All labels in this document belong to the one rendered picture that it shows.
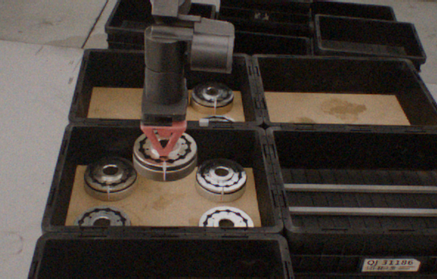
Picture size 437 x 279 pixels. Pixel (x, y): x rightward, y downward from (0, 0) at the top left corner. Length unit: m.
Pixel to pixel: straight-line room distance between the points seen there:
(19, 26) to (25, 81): 1.86
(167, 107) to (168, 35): 0.11
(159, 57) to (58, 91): 0.92
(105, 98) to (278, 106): 0.42
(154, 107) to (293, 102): 0.67
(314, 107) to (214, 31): 0.69
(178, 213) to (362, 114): 0.57
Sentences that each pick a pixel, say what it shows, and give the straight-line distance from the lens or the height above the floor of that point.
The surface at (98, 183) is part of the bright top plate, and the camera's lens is 1.18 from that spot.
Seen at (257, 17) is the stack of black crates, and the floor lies 0.50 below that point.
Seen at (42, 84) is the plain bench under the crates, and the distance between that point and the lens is 1.78.
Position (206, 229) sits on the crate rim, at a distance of 1.00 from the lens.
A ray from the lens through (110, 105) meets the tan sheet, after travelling 1.45.
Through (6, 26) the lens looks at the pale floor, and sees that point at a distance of 3.67.
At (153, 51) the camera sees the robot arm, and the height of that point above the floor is 1.23.
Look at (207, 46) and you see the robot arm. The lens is 0.84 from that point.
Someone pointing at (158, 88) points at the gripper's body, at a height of 1.18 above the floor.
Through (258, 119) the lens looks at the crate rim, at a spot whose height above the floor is 0.93.
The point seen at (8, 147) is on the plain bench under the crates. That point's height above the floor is 0.70.
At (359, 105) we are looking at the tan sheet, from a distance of 1.54.
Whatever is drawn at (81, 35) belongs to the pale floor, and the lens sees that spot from 3.53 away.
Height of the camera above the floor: 1.65
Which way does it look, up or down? 37 degrees down
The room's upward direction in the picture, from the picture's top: 5 degrees clockwise
